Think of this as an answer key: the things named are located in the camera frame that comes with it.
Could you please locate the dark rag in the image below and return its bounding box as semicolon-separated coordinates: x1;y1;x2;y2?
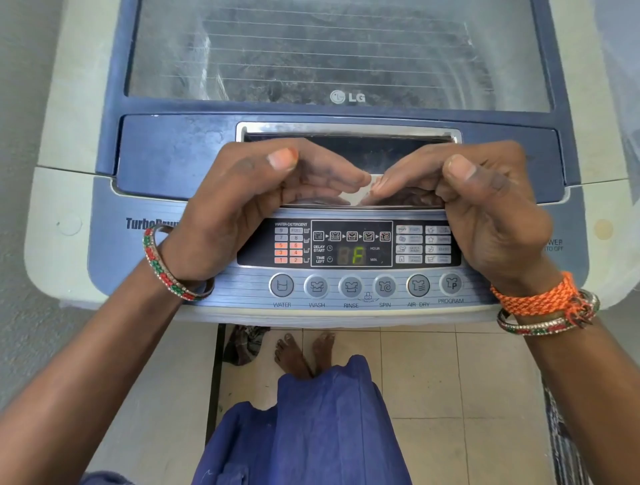
222;324;271;367

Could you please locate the person's left hand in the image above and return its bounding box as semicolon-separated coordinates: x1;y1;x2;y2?
159;138;372;286

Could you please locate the orange thread bracelet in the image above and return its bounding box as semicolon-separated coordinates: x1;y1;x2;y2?
489;271;583;318

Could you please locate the beaded green red bangle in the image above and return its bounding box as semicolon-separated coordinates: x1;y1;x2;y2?
496;289;601;336

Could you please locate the person's right hand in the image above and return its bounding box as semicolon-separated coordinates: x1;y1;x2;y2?
361;139;563;298

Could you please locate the white blue washing machine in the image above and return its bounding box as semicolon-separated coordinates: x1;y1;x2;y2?
23;0;640;328

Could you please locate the thin multicolour bangle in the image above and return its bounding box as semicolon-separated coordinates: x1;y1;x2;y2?
142;223;216;302

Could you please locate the person's left forearm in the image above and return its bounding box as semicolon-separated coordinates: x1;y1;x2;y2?
0;259;201;485

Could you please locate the person's bare foot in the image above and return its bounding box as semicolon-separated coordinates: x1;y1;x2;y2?
273;332;315;380
312;330;337;378

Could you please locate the person's blue tunic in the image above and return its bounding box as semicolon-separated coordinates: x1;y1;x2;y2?
79;354;413;485

